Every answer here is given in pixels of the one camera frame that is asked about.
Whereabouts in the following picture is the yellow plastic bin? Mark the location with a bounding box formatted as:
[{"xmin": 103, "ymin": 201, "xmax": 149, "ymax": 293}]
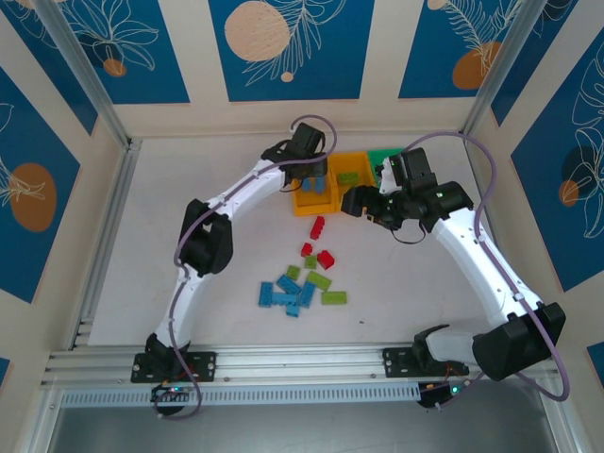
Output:
[
  {"xmin": 328, "ymin": 150, "xmax": 379, "ymax": 212},
  {"xmin": 290, "ymin": 164, "xmax": 342, "ymax": 217}
]

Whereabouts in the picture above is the green plastic bin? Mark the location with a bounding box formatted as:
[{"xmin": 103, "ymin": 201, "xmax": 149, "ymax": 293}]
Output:
[{"xmin": 366, "ymin": 147, "xmax": 407, "ymax": 183}]

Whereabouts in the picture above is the grey metal front panel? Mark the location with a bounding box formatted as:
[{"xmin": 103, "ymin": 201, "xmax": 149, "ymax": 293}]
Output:
[{"xmin": 46, "ymin": 405, "xmax": 558, "ymax": 453}]

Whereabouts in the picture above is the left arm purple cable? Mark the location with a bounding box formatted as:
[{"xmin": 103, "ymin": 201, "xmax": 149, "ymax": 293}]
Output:
[{"xmin": 158, "ymin": 114, "xmax": 339, "ymax": 421}]

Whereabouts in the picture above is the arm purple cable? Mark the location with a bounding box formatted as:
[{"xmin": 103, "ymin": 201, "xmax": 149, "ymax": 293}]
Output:
[
  {"xmin": 158, "ymin": 114, "xmax": 339, "ymax": 421},
  {"xmin": 404, "ymin": 131, "xmax": 570, "ymax": 411}
]

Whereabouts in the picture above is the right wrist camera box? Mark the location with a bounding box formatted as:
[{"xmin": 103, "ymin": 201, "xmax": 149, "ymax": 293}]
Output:
[{"xmin": 378, "ymin": 159, "xmax": 405, "ymax": 195}]

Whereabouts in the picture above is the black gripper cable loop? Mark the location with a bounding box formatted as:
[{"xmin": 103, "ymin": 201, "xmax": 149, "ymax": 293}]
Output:
[{"xmin": 393, "ymin": 220, "xmax": 428, "ymax": 246}]

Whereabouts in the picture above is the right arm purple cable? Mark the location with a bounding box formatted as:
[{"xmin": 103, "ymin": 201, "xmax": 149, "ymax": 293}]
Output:
[{"xmin": 404, "ymin": 131, "xmax": 570, "ymax": 411}]

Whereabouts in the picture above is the blue floral wall panel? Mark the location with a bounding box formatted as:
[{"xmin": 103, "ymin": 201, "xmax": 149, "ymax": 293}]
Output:
[
  {"xmin": 398, "ymin": 0, "xmax": 528, "ymax": 100},
  {"xmin": 490, "ymin": 0, "xmax": 604, "ymax": 127},
  {"xmin": 46, "ymin": 0, "xmax": 191, "ymax": 106},
  {"xmin": 0, "ymin": 65, "xmax": 82, "ymax": 304},
  {"xmin": 511, "ymin": 46, "xmax": 604, "ymax": 294},
  {"xmin": 209, "ymin": 0, "xmax": 378, "ymax": 103}
]

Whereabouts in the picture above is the aluminium frame post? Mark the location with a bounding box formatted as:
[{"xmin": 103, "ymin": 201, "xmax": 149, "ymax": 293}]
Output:
[
  {"xmin": 35, "ymin": 0, "xmax": 143, "ymax": 152},
  {"xmin": 461, "ymin": 0, "xmax": 543, "ymax": 143}
]

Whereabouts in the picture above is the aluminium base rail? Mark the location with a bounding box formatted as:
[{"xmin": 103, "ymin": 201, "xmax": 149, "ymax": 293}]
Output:
[{"xmin": 40, "ymin": 340, "xmax": 561, "ymax": 389}]

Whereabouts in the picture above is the white slotted cable duct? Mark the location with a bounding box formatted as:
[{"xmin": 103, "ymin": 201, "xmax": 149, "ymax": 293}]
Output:
[{"xmin": 60, "ymin": 382, "xmax": 422, "ymax": 408}]

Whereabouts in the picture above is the aluminium side rail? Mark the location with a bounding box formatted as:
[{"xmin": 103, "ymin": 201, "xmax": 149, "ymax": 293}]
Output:
[{"xmin": 69, "ymin": 139, "xmax": 143, "ymax": 351}]

